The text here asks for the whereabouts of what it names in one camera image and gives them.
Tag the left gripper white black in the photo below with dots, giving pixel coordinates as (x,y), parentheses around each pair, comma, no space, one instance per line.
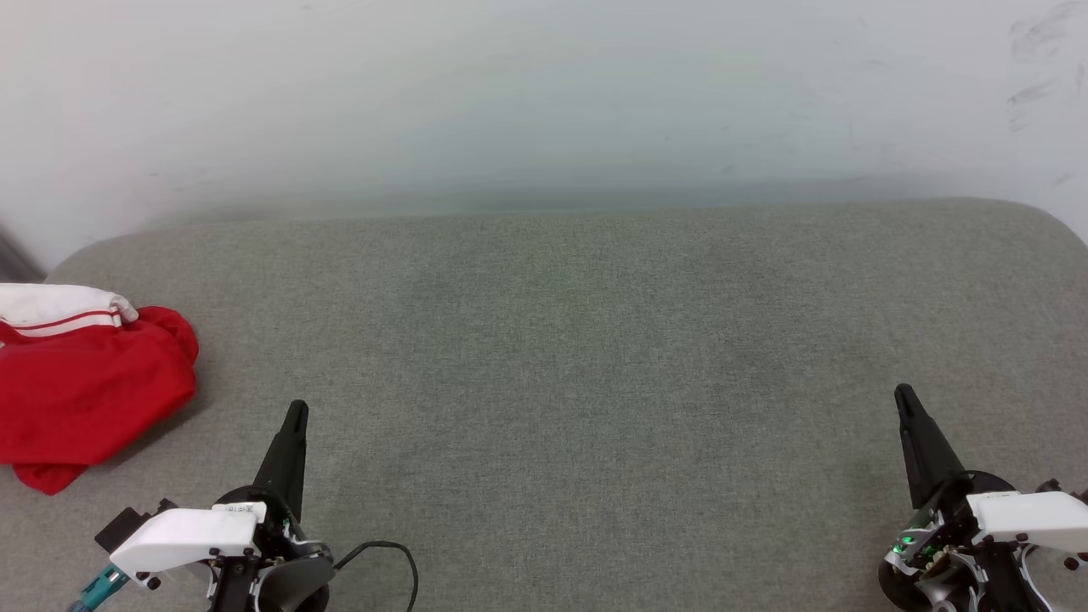
(187,535)

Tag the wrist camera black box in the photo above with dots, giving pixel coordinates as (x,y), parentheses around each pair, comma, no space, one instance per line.
(1054,489)
(119,529)

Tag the red and white jersey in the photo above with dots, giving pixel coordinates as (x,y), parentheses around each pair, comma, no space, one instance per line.
(85,391)

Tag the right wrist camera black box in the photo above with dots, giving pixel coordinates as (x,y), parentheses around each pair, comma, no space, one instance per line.
(1054,489)

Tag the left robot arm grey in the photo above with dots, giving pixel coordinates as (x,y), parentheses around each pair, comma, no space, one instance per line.
(302,582)

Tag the left teal camera connector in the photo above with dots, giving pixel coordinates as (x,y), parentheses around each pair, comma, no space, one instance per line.
(102,585)

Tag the grey fabric sofa seat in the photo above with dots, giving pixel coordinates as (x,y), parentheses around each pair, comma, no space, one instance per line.
(544,382)

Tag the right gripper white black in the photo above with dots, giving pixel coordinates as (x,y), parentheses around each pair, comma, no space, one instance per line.
(1028,518)

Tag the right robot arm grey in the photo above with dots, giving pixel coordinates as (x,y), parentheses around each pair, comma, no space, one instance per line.
(943,586)

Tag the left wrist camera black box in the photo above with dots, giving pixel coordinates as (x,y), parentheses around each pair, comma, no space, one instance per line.
(119,529)

